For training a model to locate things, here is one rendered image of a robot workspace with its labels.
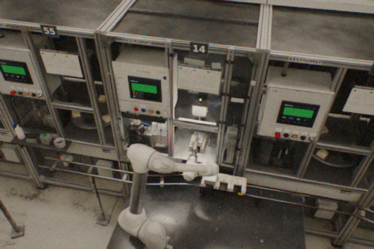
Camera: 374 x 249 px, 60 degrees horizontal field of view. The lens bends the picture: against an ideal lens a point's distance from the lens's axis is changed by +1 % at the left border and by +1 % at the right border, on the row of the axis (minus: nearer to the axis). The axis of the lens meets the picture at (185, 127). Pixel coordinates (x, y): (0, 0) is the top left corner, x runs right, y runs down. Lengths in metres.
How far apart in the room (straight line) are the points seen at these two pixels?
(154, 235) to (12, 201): 2.13
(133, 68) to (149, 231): 1.17
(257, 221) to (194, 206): 0.54
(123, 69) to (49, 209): 2.04
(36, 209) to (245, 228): 2.28
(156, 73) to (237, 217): 1.37
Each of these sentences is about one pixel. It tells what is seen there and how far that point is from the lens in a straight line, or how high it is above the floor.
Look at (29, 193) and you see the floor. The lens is 4.13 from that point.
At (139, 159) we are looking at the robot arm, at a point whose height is 1.45.
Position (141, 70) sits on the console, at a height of 1.79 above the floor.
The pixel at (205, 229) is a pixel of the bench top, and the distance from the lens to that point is 2.74.
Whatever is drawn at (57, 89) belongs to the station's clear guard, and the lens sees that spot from 2.86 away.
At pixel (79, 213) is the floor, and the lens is 3.78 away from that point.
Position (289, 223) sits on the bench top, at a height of 0.68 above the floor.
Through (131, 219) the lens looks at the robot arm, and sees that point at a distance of 2.48.
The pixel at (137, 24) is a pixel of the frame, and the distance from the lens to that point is 2.50.
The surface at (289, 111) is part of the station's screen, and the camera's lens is 2.36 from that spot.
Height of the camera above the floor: 3.05
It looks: 42 degrees down
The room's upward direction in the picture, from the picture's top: 1 degrees clockwise
